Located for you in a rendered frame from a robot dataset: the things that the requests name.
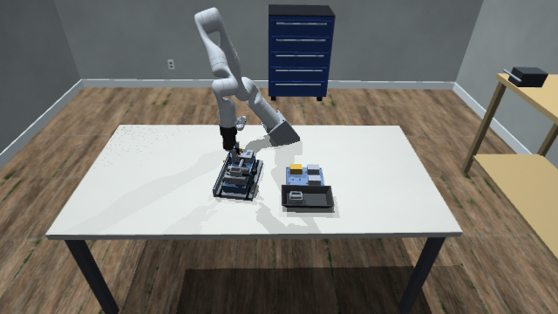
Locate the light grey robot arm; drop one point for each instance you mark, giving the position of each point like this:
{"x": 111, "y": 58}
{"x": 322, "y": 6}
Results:
{"x": 225, "y": 64}

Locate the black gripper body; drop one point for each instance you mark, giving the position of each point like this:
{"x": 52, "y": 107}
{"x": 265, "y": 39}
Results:
{"x": 228, "y": 130}

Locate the small yellow block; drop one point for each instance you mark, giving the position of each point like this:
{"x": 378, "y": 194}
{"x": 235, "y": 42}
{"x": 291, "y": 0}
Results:
{"x": 295, "y": 168}

